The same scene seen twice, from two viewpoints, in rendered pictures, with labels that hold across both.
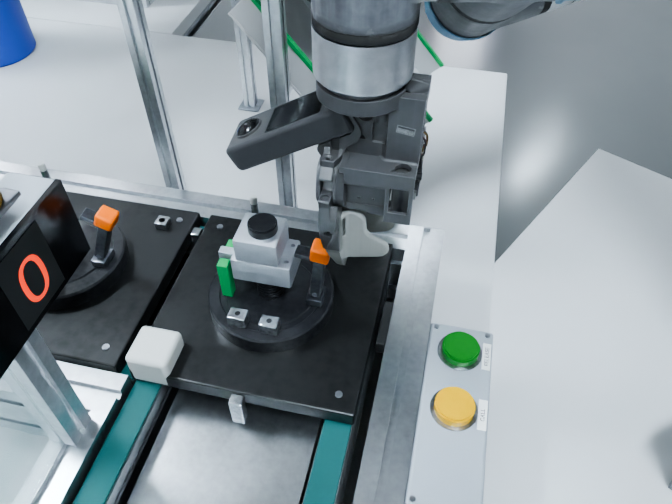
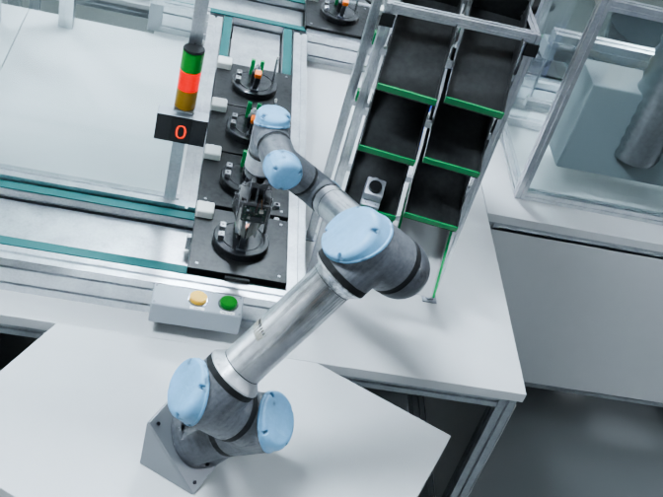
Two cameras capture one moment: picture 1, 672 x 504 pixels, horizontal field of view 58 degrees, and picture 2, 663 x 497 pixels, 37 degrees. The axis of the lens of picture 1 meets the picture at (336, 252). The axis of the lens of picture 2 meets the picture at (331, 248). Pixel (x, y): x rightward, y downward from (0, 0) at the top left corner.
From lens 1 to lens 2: 2.05 m
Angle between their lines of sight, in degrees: 47
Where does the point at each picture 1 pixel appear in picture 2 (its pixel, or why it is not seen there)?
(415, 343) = (229, 290)
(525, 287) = (302, 374)
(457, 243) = (328, 347)
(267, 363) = (207, 243)
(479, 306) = not seen: hidden behind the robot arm
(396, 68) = (251, 165)
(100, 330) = (212, 195)
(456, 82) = (498, 362)
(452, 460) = (175, 297)
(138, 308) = (226, 204)
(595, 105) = not seen: outside the picture
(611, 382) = not seen: hidden behind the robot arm
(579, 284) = (311, 399)
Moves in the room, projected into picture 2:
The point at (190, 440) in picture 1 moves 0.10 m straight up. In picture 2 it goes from (176, 237) to (182, 206)
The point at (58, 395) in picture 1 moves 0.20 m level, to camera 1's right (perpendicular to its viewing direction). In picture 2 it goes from (174, 178) to (184, 230)
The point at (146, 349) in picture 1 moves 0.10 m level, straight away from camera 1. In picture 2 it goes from (202, 204) to (233, 193)
